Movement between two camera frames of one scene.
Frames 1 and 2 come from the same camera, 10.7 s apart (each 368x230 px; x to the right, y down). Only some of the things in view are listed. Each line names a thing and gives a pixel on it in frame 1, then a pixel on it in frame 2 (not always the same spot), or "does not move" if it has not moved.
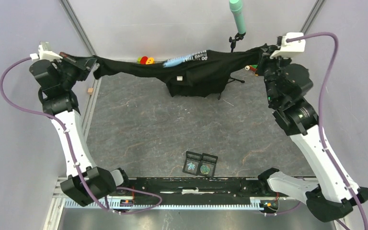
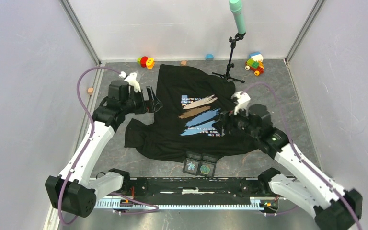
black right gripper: x=265 y=59 -> x=220 y=125
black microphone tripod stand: x=239 y=36 does not move
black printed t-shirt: x=202 y=74 -> x=191 y=101
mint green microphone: x=236 y=7 does not move
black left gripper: x=86 y=63 -> x=152 y=105
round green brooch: x=205 y=169 does not move
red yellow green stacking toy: x=145 y=60 does not move
